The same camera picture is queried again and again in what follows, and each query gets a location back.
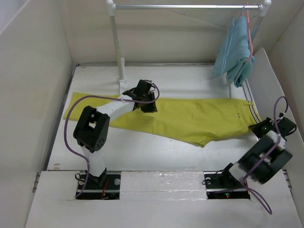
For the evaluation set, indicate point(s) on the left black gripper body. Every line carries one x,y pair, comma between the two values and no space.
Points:
147,107

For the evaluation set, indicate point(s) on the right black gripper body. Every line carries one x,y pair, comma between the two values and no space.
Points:
259,127

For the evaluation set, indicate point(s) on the yellow-green trousers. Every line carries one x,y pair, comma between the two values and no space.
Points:
194,121

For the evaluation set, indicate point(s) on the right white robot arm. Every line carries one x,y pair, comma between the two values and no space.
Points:
261,162

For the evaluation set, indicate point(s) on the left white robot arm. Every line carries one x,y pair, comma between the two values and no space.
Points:
92,126

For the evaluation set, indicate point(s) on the pink clothes hanger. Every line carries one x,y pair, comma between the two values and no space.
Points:
250,46

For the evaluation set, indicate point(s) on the light blue hanging garment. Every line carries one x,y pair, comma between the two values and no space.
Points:
237,70

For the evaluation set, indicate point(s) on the white foam block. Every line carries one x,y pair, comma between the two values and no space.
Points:
162,185

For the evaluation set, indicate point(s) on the white clothes rack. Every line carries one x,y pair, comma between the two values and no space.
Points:
256,15

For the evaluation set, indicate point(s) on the blue wire clothes hanger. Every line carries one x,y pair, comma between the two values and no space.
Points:
223,52

